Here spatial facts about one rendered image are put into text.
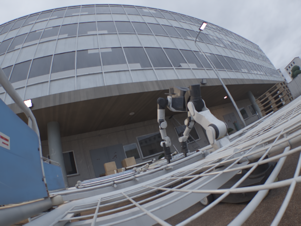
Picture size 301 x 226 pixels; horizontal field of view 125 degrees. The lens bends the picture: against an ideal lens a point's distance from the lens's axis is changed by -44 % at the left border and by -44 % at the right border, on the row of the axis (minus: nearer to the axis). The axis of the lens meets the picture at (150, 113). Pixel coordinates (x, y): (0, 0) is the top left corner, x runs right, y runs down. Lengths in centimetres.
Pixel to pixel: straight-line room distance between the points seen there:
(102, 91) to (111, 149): 370
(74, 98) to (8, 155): 496
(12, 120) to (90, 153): 753
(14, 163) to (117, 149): 759
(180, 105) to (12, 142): 143
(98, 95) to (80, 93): 71
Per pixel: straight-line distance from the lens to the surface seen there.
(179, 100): 150
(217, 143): 121
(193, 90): 135
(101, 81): 606
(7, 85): 36
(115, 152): 779
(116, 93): 522
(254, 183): 101
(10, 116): 35
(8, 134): 33
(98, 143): 794
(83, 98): 515
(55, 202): 50
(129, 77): 630
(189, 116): 178
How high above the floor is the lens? 55
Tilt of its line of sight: 21 degrees up
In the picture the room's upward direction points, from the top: 20 degrees counter-clockwise
